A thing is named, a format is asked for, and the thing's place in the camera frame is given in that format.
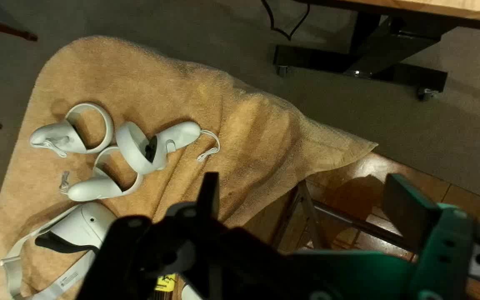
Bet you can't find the wooden desk top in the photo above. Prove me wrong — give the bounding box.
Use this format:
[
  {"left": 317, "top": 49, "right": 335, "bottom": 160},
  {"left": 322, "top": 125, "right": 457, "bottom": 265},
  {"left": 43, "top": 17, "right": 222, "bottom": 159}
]
[{"left": 300, "top": 0, "right": 480, "bottom": 29}]

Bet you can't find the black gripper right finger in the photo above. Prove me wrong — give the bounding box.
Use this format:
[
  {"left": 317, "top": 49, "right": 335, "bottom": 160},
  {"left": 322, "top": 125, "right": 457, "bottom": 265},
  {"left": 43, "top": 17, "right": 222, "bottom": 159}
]
[{"left": 382, "top": 172, "right": 442, "bottom": 254}]

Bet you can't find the black device yellow label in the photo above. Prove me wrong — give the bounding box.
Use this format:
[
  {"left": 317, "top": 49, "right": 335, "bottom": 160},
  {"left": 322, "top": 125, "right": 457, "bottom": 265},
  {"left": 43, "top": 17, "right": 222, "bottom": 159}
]
[{"left": 153, "top": 272, "right": 178, "bottom": 295}]

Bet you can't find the black caster wheel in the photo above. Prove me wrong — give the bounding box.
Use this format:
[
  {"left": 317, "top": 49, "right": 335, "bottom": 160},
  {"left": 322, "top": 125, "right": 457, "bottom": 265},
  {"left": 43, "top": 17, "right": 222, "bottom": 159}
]
[{"left": 415, "top": 87, "right": 437, "bottom": 104}]

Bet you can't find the ornate wooden chair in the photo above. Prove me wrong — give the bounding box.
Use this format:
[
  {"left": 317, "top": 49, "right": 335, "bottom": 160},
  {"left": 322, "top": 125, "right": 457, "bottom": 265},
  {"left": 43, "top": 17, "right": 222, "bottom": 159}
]
[{"left": 245, "top": 152, "right": 480, "bottom": 300}]

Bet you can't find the black desk frame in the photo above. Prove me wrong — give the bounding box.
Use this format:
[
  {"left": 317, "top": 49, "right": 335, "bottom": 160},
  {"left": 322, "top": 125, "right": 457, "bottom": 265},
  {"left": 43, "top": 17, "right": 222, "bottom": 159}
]
[{"left": 272, "top": 0, "right": 450, "bottom": 97}]

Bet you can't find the tan towel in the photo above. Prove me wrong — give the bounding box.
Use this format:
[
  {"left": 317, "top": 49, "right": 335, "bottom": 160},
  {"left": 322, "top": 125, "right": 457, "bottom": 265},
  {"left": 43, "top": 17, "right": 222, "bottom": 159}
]
[{"left": 0, "top": 35, "right": 380, "bottom": 300}]

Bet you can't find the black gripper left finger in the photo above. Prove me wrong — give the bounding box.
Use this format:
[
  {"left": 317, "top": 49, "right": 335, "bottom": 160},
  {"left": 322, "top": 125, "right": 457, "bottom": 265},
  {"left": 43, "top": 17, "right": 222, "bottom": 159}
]
[{"left": 197, "top": 170, "right": 222, "bottom": 222}]

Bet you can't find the thin black floor cable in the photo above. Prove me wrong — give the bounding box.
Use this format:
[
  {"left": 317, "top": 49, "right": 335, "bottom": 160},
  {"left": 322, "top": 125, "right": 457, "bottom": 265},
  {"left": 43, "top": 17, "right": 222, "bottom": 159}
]
[{"left": 260, "top": 0, "right": 313, "bottom": 42}]

